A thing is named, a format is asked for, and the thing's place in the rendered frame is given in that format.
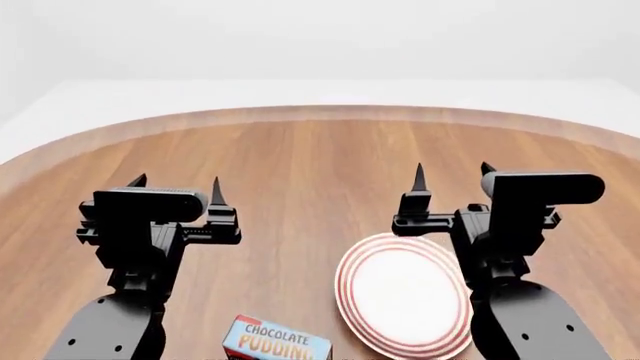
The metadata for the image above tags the black right gripper camera box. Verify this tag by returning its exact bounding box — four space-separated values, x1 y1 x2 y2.
480 171 607 258

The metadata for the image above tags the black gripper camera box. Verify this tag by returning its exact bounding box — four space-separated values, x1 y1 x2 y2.
92 185 210 224
480 171 607 258

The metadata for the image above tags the black left gripper camera box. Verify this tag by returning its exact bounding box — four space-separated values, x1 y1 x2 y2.
92 185 210 224

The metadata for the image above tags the chocolate pudding box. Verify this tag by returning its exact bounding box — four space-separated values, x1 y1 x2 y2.
221 313 334 360

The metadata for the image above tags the white plate with red rings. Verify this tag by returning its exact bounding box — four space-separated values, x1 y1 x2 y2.
334 231 474 360

